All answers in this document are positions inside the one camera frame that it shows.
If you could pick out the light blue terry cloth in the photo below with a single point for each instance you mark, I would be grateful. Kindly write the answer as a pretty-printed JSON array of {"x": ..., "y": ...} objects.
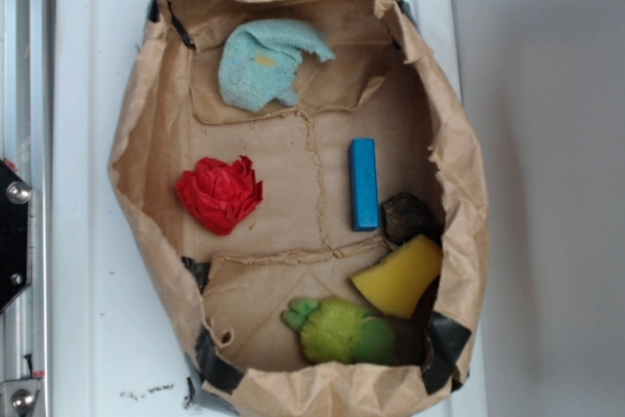
[{"x": 261, "y": 58}]

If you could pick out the brown paper bag tray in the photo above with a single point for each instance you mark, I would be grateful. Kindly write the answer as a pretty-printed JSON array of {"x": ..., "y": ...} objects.
[{"x": 224, "y": 294}]

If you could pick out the blue rectangular block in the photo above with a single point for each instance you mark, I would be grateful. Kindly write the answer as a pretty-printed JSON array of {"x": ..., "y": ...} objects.
[{"x": 363, "y": 181}]

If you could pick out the crumpled red paper ball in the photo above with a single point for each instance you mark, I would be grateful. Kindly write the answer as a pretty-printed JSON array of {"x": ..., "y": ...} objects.
[{"x": 220, "y": 195}]

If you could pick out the dark brown rock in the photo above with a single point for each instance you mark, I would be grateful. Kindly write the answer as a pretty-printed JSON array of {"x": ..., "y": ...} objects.
[{"x": 406, "y": 216}]

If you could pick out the yellow sponge piece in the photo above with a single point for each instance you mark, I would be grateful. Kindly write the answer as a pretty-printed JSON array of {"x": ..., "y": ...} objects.
[{"x": 397, "y": 283}]

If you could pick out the green plush toy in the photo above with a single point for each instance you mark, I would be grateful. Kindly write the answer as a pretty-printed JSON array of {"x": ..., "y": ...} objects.
[{"x": 335, "y": 329}]

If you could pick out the black metal bracket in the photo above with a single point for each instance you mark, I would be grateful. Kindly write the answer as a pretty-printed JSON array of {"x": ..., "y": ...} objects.
[{"x": 14, "y": 235}]

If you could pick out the aluminium frame rail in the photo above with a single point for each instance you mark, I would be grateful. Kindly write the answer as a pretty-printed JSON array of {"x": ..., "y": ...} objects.
[{"x": 27, "y": 62}]

